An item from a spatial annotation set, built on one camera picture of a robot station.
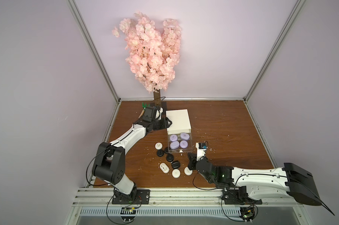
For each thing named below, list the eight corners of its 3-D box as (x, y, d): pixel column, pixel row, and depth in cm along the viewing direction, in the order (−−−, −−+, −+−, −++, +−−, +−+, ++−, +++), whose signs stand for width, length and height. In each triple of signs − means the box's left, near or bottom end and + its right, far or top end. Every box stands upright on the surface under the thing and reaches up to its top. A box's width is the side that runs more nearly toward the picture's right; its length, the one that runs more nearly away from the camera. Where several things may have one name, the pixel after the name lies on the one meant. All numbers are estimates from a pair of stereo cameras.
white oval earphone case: (165, 175, 82) (164, 174, 80) (158, 166, 86) (158, 165, 84) (170, 170, 84) (170, 169, 82) (163, 161, 87) (163, 160, 86)
